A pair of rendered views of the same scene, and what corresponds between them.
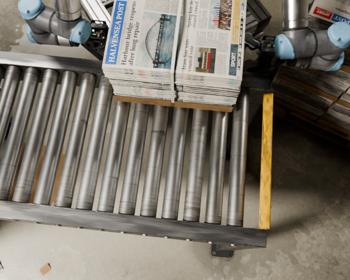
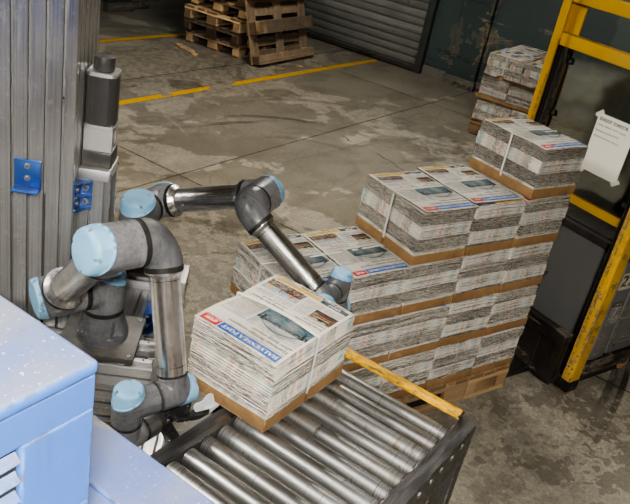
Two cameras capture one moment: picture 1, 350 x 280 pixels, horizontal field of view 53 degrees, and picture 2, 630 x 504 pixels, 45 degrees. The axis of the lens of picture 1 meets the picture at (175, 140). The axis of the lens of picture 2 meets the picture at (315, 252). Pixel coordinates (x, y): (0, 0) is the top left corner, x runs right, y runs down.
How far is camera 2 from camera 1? 164 cm
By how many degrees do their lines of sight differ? 58
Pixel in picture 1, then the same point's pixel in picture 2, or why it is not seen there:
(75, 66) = (189, 441)
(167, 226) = (423, 469)
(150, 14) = (250, 318)
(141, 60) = (292, 343)
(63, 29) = (180, 390)
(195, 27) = (287, 307)
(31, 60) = not seen: hidden behind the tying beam
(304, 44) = (334, 291)
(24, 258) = not seen: outside the picture
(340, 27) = (339, 269)
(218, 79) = (343, 324)
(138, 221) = (405, 485)
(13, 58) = not seen: hidden behind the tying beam
